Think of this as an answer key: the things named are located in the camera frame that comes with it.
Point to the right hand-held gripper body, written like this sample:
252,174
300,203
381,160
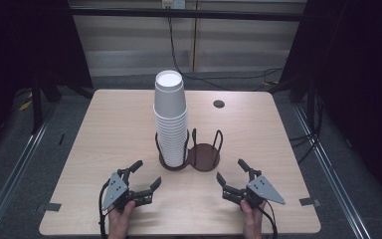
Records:
262,191

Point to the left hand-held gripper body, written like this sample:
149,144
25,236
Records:
116,192

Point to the stack of white paper cups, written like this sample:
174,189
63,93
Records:
170,132

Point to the person's left hand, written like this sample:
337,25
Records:
121,219

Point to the person's right hand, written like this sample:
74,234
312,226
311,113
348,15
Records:
253,219

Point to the tape strip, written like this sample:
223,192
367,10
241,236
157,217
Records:
309,201
49,207

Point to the round black table grommet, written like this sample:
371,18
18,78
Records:
219,104

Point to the small black floor tape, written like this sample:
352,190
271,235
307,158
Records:
61,139

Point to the black stand leg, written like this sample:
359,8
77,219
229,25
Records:
37,106

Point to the black curtain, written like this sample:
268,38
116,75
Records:
361,83
20,43

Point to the black horizontal bar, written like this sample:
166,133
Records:
129,13

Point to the metal floor rail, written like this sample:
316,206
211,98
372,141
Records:
11,181
331,172

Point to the white wall socket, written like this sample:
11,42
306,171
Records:
173,3

